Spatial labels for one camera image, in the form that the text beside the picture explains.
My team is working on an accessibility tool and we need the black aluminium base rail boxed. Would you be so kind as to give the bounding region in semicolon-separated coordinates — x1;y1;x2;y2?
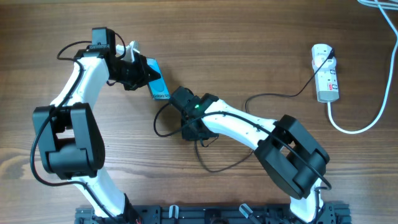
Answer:
74;203;352;224

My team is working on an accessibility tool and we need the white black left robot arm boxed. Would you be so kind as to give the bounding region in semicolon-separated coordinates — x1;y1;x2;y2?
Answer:
30;27;169;223

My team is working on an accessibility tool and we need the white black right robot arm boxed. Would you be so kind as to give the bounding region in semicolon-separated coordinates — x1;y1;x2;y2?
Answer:
169;86;331;223

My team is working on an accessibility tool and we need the white power strip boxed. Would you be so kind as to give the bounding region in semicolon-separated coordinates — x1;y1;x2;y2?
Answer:
312;44;340;103

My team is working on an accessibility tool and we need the white power strip cord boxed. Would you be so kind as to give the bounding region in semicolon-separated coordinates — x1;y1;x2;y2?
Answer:
326;0;398;135

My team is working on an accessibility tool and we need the black USB charging cable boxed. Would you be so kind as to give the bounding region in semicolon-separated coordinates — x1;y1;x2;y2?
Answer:
193;47;336;174

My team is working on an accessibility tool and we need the Galaxy S25 smartphone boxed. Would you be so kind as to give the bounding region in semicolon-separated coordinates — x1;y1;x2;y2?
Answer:
147;58;170;100

